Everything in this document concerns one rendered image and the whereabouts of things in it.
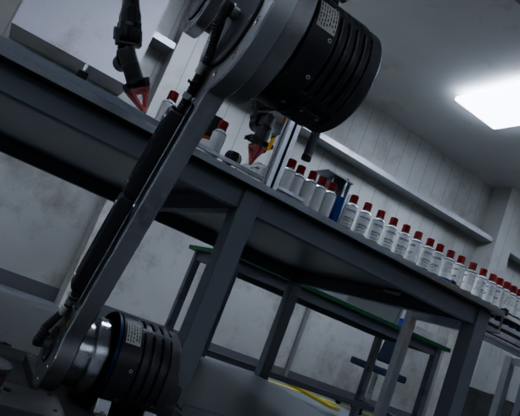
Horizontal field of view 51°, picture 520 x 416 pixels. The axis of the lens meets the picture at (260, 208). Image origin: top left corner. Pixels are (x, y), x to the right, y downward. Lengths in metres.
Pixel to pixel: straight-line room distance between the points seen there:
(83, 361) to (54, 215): 3.98
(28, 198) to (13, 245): 0.40
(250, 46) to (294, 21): 0.07
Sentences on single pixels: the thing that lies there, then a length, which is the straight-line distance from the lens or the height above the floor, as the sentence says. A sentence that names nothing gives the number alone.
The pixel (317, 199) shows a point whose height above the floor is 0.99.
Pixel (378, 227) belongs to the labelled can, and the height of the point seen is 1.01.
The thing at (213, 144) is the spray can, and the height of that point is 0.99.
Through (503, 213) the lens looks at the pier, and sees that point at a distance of 7.46.
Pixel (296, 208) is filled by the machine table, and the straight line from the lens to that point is 1.49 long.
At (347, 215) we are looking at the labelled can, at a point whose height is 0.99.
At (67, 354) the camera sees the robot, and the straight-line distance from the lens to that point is 0.92.
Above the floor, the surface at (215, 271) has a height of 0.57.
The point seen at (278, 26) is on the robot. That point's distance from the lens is 0.71.
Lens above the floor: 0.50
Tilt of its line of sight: 11 degrees up
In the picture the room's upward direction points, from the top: 22 degrees clockwise
